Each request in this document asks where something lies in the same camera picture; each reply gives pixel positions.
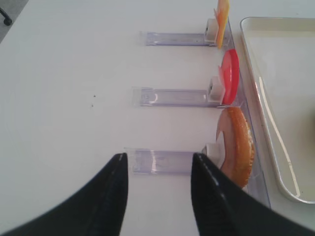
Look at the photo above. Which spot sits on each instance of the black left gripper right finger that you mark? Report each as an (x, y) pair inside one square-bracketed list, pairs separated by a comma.
[(221, 208)]

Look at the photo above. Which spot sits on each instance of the standing cheese slice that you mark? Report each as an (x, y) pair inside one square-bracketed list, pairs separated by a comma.
[(221, 14)]

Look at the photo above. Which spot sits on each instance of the standing bread slice left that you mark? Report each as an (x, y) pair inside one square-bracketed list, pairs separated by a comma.
[(238, 145)]

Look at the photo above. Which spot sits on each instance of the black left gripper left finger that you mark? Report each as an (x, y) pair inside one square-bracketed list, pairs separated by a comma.
[(97, 209)]

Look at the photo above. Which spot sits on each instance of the clear holder for tomato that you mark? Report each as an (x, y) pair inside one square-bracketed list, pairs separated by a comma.
[(212, 97)]

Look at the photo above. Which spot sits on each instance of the standing red tomato slice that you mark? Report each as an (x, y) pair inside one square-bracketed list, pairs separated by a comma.
[(229, 72)]

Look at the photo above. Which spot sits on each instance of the cream rectangular serving tray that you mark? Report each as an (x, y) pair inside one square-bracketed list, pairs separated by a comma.
[(281, 56)]

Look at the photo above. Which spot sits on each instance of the long clear rail left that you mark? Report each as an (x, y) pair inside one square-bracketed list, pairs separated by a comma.
[(256, 186)]

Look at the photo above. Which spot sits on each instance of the dark object at left edge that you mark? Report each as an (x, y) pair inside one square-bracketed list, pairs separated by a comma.
[(7, 20)]

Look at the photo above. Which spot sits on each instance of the clear holder for bread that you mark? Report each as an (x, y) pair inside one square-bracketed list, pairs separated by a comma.
[(170, 162)]

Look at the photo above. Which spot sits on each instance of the clear holder for cheese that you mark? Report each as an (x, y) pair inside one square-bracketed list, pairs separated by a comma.
[(208, 38)]

